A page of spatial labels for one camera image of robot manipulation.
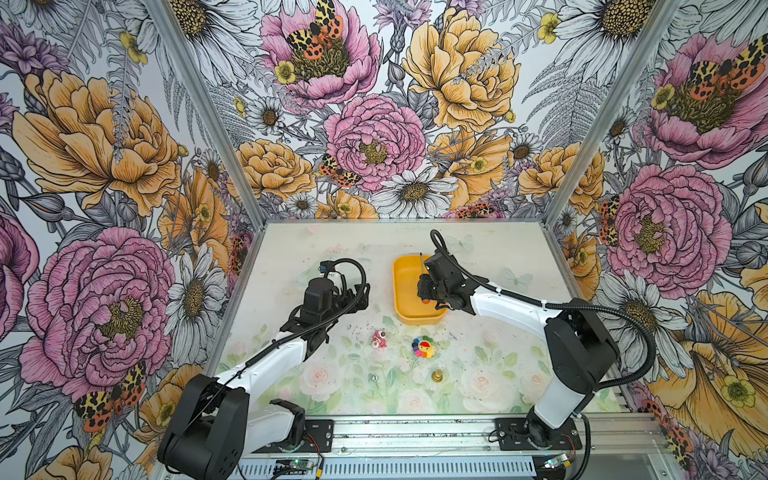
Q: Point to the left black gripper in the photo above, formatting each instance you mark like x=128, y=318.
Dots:
x=361, y=306

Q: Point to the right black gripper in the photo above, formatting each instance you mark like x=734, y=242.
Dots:
x=423, y=284

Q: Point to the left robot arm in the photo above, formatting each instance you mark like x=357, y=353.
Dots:
x=218, y=419

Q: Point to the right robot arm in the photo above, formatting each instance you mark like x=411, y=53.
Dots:
x=580, y=348

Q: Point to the yellow plastic bin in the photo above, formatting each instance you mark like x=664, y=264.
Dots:
x=410, y=308

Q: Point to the small pink toy figure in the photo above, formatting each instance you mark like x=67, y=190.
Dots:
x=379, y=339

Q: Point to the rainbow flower toy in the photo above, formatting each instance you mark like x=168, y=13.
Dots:
x=424, y=347

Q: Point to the green circuit board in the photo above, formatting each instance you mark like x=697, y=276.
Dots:
x=293, y=466

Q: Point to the small right circuit board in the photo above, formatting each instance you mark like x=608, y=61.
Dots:
x=556, y=462

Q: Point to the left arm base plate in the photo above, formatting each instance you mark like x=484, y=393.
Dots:
x=317, y=437

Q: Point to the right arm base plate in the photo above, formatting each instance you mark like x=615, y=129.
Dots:
x=522, y=434

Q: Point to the white vented cable duct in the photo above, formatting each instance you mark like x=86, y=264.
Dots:
x=504, y=467

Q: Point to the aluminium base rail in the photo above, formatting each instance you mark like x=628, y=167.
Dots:
x=434, y=435

